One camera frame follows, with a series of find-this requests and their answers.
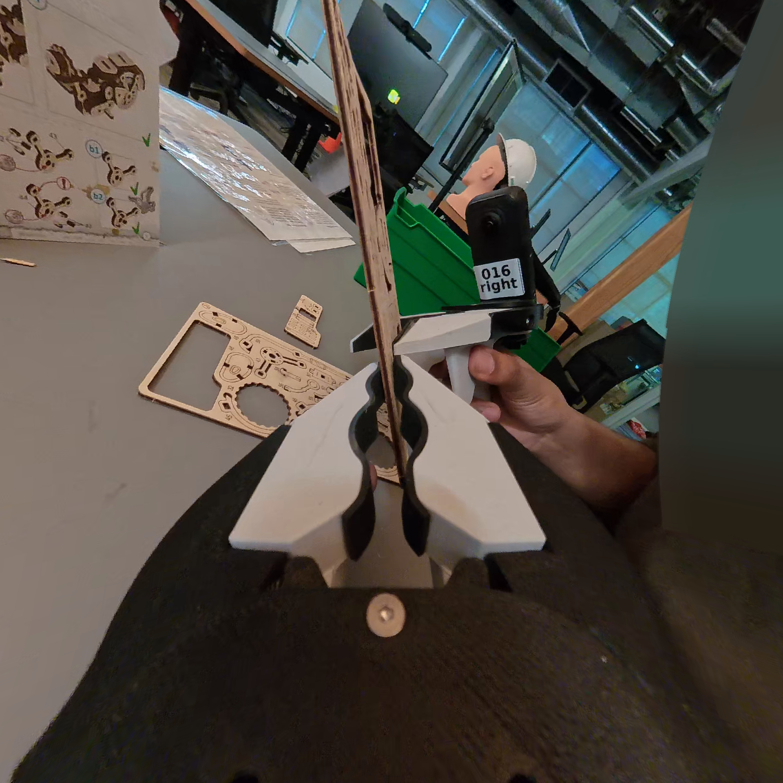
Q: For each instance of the wooden table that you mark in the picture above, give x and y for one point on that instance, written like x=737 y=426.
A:
x=263 y=55

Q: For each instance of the wooden sheet with gear holes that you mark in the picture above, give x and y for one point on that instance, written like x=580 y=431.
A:
x=244 y=382

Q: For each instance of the white hard hat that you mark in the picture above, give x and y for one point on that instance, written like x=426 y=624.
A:
x=520 y=159

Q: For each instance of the wooden toothpick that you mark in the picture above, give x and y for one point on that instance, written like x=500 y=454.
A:
x=18 y=262

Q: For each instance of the grey desk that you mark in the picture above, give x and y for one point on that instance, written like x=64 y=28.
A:
x=92 y=489

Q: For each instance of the glass board on stand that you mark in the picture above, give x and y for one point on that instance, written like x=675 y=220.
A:
x=489 y=110

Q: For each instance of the small wooden parts sheet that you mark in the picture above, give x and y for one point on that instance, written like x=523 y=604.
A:
x=303 y=327

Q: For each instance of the small orange object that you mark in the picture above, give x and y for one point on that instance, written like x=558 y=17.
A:
x=330 y=143

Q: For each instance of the wooden puzzle sheet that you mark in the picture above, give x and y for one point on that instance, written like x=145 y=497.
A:
x=373 y=214

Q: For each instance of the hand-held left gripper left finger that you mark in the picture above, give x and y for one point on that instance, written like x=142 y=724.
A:
x=293 y=489

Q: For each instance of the mannequin head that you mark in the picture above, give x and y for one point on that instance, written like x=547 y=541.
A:
x=483 y=174

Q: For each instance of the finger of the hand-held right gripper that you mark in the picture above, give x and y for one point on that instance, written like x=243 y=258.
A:
x=367 y=339
x=446 y=333

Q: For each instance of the laminated paper sheet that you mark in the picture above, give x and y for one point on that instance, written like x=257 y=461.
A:
x=232 y=165

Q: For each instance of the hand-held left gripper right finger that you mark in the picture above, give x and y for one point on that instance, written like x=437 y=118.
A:
x=477 y=489

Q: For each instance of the person's right hand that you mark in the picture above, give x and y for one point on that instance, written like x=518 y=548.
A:
x=526 y=397

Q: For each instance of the green plastic bin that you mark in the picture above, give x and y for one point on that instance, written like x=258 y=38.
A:
x=428 y=257

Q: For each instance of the black office chair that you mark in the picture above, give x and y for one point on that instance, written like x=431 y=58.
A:
x=618 y=361

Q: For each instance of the dark monitor screen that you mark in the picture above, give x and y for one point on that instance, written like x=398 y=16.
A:
x=391 y=67

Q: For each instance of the folded instruction booklet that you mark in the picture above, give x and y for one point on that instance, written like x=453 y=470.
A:
x=79 y=153

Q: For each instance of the person's right forearm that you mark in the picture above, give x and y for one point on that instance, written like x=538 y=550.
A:
x=599 y=465

